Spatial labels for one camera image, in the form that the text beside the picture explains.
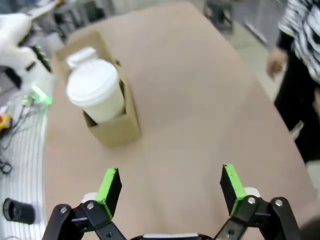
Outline black green finger of the left gripper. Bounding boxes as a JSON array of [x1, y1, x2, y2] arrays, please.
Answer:
[[31, 44, 53, 74]]

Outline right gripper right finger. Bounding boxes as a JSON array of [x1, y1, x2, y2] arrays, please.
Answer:
[[214, 164, 303, 240]]

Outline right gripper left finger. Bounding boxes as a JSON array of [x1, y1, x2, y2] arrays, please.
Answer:
[[42, 167, 133, 240]]

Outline brown cardboard cup carrier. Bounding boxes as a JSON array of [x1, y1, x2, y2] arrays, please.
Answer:
[[53, 30, 141, 149]]

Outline white paper cup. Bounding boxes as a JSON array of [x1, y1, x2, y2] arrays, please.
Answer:
[[81, 79, 126, 125]]

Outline person's left forearm zebra sleeve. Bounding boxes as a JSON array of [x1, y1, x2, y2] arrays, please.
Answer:
[[277, 14, 301, 54]]

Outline white plastic cup lid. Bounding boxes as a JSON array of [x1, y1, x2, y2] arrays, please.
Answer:
[[65, 47, 97, 69], [65, 59, 121, 111]]

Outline person's left hand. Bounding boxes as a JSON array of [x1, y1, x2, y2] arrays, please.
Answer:
[[265, 47, 289, 81]]

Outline green lit electronic device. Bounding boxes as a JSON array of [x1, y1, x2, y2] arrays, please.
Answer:
[[23, 84, 54, 106]]

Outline yellow red emergency stop button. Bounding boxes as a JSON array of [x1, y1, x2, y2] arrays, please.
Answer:
[[0, 113, 12, 132]]

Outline person's white shoe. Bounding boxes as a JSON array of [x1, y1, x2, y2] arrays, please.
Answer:
[[289, 120, 305, 140]]

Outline black cylindrical cap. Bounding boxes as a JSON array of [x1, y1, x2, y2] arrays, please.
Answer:
[[2, 197, 36, 225]]

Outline person in zebra striped sweater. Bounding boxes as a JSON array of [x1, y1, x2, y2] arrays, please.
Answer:
[[273, 0, 320, 164]]

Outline black metal stand base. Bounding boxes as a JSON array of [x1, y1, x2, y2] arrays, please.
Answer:
[[203, 0, 235, 32]]

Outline thin black cables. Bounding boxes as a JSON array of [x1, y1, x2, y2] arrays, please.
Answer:
[[0, 104, 31, 151]]

